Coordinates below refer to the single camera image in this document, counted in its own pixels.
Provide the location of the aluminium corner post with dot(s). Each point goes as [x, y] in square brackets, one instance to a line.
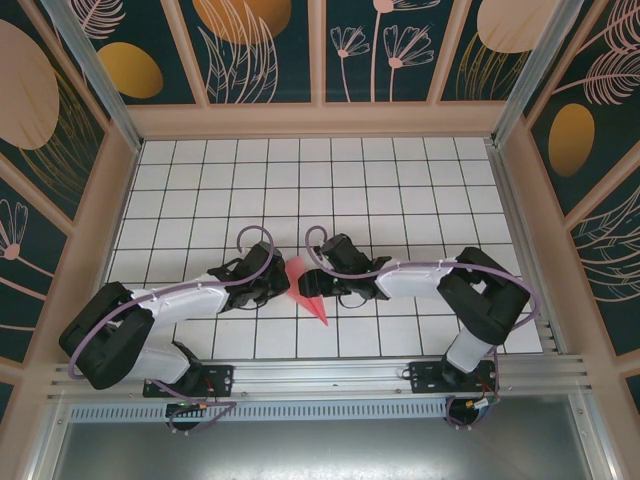
[96, 75]
[537, 75]

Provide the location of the aluminium side rail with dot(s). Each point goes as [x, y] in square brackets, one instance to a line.
[526, 250]

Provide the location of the grey sheet metal panel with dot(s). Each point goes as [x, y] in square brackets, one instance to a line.
[325, 450]

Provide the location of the pink paper sheet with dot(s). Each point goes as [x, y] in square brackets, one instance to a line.
[296, 275]

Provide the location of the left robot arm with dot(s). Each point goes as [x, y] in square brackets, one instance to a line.
[185, 297]

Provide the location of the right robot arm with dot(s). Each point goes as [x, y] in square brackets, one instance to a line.
[415, 280]

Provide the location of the small controller circuit board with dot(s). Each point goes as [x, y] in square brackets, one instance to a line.
[480, 403]
[187, 407]

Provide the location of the aluminium frame leg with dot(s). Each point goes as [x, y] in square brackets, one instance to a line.
[592, 440]
[47, 455]

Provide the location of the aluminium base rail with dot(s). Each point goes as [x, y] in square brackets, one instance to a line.
[325, 375]

